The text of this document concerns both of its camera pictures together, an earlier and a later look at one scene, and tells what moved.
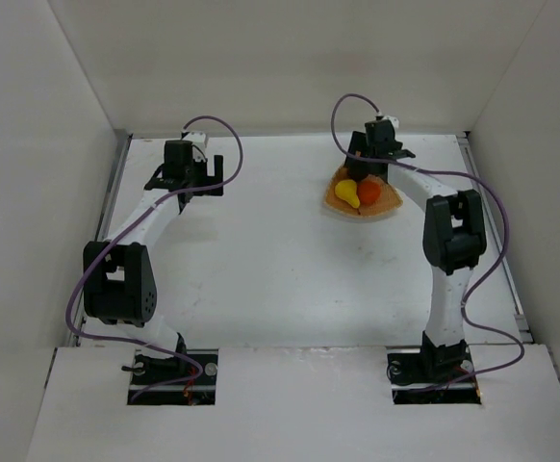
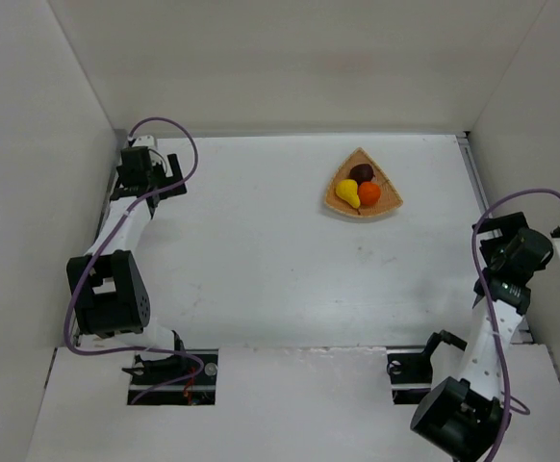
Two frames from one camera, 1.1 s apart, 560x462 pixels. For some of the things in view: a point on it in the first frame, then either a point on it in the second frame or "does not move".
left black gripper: [203, 177] -> [172, 175]
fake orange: [369, 192] does not move
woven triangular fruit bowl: [389, 198] does not move
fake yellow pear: [346, 190] does not move
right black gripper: [400, 154] -> [494, 236]
